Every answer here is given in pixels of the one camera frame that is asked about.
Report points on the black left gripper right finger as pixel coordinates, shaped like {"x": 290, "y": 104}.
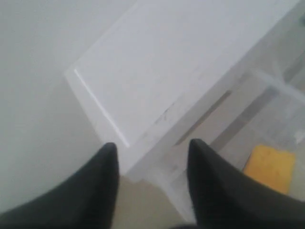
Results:
{"x": 224, "y": 198}

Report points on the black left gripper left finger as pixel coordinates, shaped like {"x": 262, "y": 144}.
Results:
{"x": 86, "y": 200}

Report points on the yellow wedge sponge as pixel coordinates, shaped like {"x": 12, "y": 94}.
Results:
{"x": 271, "y": 167}

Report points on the clear drawer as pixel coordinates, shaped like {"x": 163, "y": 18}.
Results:
{"x": 255, "y": 113}

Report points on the white plastic drawer cabinet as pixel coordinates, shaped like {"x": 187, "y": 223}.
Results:
{"x": 164, "y": 63}

